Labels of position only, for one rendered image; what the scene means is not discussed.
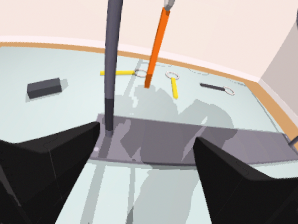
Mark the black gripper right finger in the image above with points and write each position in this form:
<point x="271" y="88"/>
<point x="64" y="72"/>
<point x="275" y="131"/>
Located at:
<point x="236" y="193"/>

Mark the orange handle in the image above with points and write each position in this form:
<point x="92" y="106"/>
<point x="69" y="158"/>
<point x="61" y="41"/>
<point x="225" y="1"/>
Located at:
<point x="158" y="39"/>

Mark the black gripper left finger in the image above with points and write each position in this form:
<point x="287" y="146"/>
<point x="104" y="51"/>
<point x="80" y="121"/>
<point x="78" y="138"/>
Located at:
<point x="39" y="174"/>

